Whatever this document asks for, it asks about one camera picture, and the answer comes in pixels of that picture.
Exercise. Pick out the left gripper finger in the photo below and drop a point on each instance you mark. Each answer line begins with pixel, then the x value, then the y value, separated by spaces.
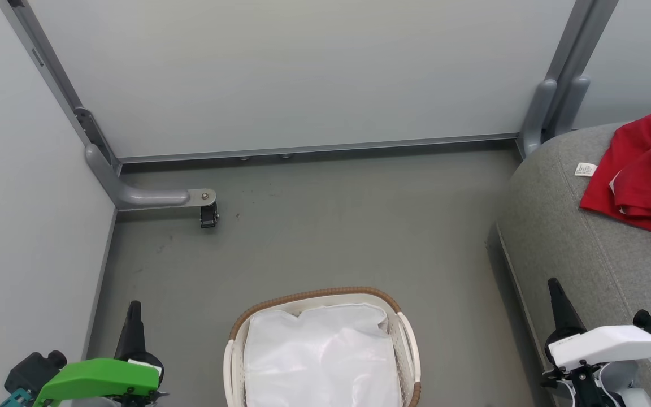
pixel 132 333

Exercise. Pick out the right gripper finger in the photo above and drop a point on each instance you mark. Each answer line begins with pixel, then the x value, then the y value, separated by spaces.
pixel 564 314

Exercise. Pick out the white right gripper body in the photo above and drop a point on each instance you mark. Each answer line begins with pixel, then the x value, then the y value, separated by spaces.
pixel 608 345

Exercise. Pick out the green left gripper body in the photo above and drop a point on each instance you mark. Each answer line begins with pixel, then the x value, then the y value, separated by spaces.
pixel 99 377

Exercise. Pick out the red garment with white trim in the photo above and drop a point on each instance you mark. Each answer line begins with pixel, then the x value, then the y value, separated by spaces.
pixel 642 181

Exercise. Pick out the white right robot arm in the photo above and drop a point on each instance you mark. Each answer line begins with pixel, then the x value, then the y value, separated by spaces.
pixel 628 384

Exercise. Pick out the white cloth in basket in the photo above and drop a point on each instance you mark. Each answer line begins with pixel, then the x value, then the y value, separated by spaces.
pixel 320 362

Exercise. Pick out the white plastic laundry basket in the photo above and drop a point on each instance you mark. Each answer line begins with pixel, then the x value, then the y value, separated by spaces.
pixel 325 350

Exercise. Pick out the grey fabric sofa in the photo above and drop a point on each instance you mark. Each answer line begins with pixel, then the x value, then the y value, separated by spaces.
pixel 597 254

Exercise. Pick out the black caster wheel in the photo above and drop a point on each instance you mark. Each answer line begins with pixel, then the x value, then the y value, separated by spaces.
pixel 209 216

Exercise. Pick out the white sofa label tag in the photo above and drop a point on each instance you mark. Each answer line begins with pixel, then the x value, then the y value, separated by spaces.
pixel 585 169

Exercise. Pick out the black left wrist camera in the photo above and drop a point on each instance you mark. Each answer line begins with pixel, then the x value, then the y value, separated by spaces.
pixel 34 370

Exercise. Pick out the grey partition post with foot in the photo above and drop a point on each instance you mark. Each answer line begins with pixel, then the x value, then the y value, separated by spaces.
pixel 99 152

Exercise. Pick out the grey double partition post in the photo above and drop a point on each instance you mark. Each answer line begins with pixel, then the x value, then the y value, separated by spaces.
pixel 557 90

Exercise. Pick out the grey partition bottom rail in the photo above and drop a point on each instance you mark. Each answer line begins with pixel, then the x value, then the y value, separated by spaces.
pixel 314 150

